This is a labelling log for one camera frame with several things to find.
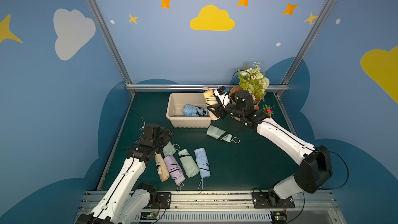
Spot beige yellow umbrella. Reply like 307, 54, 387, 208
202, 87, 219, 121

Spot light blue umbrella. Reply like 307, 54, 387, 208
196, 107, 209, 117
183, 104, 198, 117
194, 148, 211, 194

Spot mint green umbrella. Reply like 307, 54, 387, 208
162, 142, 177, 157
206, 125, 240, 144
173, 144, 200, 178

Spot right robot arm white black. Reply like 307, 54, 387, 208
203, 86, 333, 208

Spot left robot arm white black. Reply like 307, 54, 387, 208
76, 124, 174, 224

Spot lilac purple umbrella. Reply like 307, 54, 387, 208
164, 155, 186, 192

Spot beige umbrella left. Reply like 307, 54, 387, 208
154, 153, 170, 182

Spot beige plastic storage box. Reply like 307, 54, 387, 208
166, 93, 211, 128

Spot terracotta pot with white flowers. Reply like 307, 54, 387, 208
230, 62, 270, 110

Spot small white pot pink flowers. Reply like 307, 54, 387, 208
261, 104, 274, 118

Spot left circuit board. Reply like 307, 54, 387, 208
140, 212, 158, 222

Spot circuit board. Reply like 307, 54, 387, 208
271, 212, 287, 224
140, 212, 158, 222

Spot right circuit board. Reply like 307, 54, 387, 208
271, 212, 287, 224

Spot aluminium frame back bar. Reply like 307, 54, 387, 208
126, 84, 289, 91

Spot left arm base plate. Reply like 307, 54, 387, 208
144, 192, 172, 209

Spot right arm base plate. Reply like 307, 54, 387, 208
252, 191, 295, 209

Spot aluminium frame left post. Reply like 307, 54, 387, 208
86, 0, 135, 97

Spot aluminium frame post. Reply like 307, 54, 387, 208
276, 0, 338, 99
86, 0, 135, 97

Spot aluminium mounting rail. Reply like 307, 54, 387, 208
74, 189, 346, 224

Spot aluminium frame right post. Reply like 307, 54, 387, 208
276, 0, 338, 99

